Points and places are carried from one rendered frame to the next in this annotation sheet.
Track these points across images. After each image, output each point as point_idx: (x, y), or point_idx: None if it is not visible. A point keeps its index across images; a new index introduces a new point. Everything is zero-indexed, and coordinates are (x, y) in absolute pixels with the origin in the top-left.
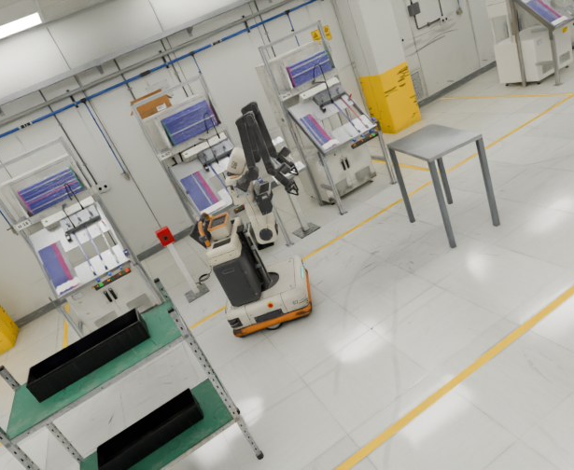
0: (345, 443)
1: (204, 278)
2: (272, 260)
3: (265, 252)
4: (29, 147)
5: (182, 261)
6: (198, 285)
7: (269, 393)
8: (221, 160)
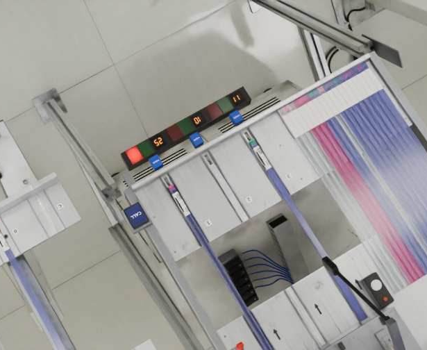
0: None
1: (339, 62)
2: (115, 31)
3: (139, 106)
4: None
5: (422, 9)
6: (358, 23)
7: None
8: (310, 338)
